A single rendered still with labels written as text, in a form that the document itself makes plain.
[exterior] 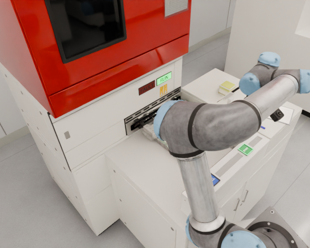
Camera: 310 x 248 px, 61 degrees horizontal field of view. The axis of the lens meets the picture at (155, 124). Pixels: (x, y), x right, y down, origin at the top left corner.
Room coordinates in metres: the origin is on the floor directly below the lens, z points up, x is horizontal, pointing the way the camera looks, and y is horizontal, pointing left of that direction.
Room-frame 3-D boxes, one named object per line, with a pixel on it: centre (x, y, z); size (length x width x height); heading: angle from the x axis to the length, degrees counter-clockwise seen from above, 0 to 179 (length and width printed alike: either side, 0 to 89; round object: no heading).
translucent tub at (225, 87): (1.30, -0.44, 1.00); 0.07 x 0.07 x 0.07; 43
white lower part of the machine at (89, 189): (1.39, 0.36, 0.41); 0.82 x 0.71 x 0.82; 131
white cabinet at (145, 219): (1.06, -0.28, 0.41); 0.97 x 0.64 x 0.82; 131
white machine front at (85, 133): (1.13, 0.14, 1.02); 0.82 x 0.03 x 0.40; 131
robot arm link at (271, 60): (0.86, -0.42, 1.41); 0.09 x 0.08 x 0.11; 137
